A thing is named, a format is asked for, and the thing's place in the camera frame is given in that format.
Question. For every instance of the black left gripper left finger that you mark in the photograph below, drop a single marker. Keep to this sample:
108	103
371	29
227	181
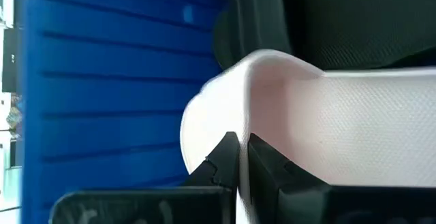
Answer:
221	166

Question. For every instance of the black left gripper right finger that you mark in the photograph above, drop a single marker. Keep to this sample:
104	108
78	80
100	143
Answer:
265	176

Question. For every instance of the pink slide sandal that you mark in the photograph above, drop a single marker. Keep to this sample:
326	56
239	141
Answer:
357	132

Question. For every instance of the black slide sandal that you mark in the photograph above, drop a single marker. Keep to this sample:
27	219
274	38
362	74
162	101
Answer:
340	19

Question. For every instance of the blue plastic bin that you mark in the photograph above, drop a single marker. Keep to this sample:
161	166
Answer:
102	81

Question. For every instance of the black rectangular panel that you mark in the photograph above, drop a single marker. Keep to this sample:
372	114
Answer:
9	60

